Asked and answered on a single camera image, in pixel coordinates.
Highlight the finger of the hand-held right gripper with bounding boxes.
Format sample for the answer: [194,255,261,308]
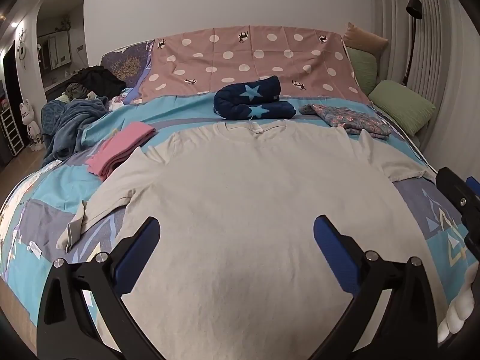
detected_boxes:
[435,167,480,217]
[463,214,480,259]

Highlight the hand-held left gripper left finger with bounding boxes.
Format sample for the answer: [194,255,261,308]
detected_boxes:
[35,216,166,360]

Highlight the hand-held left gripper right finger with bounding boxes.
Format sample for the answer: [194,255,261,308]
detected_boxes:
[307,215,439,360]

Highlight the beige long-sleeve shirt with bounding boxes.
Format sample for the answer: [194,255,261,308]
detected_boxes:
[56,118,451,360]

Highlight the person's right hand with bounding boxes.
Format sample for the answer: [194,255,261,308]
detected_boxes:
[438,268,480,347]

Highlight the large green pillow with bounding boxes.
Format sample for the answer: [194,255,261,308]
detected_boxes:
[368,80,436,137]

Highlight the folded pink cloth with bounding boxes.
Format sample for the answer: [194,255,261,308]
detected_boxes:
[85,122,157,180]

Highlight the blue patterned bedspread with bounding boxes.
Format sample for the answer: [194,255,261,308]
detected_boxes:
[0,90,480,327]

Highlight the grey curtain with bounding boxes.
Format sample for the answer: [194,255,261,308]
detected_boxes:
[371,0,480,181]

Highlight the grey floral garment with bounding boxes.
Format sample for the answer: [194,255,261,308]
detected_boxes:
[299,103,392,140]

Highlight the blue-grey fleece blanket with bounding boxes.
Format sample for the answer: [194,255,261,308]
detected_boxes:
[40,97,111,160]

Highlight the small green pillow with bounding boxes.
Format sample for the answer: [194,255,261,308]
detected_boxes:
[347,47,377,96]

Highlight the white cat figurine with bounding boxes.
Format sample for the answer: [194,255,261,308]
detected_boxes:
[19,98,45,147]

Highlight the olive green garment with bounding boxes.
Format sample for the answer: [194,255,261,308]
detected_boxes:
[64,82,91,100]

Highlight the white shelf rack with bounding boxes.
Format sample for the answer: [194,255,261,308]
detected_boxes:
[0,110,23,156]

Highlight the tan pillow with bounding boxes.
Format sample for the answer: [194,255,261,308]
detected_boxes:
[343,22,389,59]

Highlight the black clothing pile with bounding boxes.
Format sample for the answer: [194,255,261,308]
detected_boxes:
[69,65,128,96]

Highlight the navy star print blanket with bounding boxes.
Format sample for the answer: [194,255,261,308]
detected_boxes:
[213,75,298,121]

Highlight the black floor lamp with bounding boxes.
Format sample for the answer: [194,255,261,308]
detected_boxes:
[402,0,424,87]

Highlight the dark blue tree print pillow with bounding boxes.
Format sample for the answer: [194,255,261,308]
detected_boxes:
[100,39,155,87]

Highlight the brown polka-dot sheet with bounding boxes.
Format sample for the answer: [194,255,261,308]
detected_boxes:
[139,25,372,106]

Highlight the white wall clock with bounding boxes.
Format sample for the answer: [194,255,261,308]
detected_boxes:
[17,32,29,70]

